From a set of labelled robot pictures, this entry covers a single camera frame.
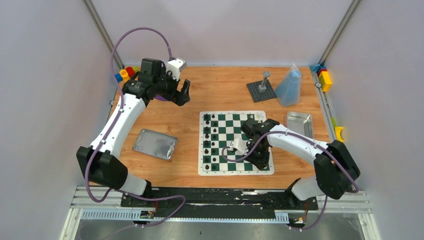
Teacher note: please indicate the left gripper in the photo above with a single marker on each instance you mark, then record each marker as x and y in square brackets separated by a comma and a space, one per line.
[178, 96]

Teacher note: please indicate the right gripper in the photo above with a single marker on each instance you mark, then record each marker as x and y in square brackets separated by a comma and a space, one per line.
[261, 163]

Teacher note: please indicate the green white chess board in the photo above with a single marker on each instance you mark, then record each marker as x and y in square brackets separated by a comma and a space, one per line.
[217, 129]

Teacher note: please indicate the silver metal tin box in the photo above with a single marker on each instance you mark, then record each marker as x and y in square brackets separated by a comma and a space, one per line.
[300, 123]

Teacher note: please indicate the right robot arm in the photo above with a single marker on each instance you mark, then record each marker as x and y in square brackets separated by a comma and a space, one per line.
[335, 170]

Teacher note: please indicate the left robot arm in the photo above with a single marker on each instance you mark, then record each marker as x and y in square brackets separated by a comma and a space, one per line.
[99, 162]

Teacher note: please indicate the purple metronome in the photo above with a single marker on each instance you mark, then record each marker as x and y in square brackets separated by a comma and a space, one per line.
[160, 98]

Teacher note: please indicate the red wooden cylinder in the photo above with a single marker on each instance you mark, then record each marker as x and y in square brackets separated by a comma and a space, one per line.
[130, 71]

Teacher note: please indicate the yellow wooden cylinder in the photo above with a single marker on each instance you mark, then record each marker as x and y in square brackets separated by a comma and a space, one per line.
[124, 75]

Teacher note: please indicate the blue wooden block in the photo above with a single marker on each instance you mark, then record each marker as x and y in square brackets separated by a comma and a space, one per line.
[118, 78]

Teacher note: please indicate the silver tin lid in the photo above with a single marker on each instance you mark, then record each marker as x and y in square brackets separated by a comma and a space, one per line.
[155, 144]

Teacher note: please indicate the dark grey lego baseplate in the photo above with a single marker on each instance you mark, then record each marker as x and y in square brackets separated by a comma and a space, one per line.
[259, 95]

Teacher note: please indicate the grey lego tower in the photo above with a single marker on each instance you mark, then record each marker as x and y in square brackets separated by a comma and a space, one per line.
[262, 86]

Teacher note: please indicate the blue plastic bag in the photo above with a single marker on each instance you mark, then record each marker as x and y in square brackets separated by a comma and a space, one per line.
[288, 91]

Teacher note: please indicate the yellow curved block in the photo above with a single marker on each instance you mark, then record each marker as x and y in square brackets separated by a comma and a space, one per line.
[337, 130]

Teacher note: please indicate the colourful lego brick stack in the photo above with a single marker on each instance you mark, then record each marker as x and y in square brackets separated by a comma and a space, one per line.
[323, 76]

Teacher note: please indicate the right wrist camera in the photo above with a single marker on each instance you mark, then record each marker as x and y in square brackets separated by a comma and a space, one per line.
[239, 146]

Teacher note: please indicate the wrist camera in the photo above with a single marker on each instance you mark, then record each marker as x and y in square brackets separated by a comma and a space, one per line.
[239, 146]
[175, 67]

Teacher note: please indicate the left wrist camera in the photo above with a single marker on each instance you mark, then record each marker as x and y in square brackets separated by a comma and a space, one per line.
[175, 67]

